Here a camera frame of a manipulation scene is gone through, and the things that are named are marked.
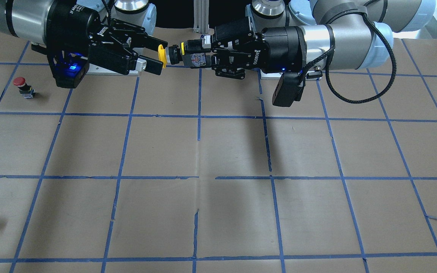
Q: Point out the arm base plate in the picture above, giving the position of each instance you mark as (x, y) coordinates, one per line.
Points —
(310, 76)
(112, 66)

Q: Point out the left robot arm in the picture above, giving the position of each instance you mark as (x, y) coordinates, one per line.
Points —
(343, 24)

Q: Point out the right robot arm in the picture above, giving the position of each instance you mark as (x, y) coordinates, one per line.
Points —
(26, 19)

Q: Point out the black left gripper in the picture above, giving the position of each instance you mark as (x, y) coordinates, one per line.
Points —
(282, 48)

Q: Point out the aluminium frame post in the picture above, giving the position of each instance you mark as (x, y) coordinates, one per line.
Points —
(201, 16)

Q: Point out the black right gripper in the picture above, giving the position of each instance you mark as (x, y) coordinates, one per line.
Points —
(75, 23)

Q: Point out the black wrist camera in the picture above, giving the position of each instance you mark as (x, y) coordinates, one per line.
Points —
(289, 89)

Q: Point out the yellow push button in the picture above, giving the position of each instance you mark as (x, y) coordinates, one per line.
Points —
(175, 54)

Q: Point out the red push button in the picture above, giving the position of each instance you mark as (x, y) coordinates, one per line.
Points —
(27, 91)

